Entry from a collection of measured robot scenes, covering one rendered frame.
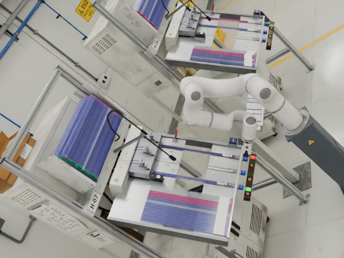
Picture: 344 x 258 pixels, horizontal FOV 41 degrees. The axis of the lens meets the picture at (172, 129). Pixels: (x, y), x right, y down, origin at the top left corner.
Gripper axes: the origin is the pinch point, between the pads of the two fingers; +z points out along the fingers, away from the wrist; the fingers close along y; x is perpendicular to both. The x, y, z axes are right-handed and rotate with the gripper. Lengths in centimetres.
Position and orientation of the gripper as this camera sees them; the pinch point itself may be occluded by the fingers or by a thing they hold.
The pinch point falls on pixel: (246, 153)
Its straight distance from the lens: 291.6
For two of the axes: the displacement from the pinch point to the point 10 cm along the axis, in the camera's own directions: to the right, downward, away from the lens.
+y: 2.2, -7.4, 6.3
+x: -9.7, -1.4, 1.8
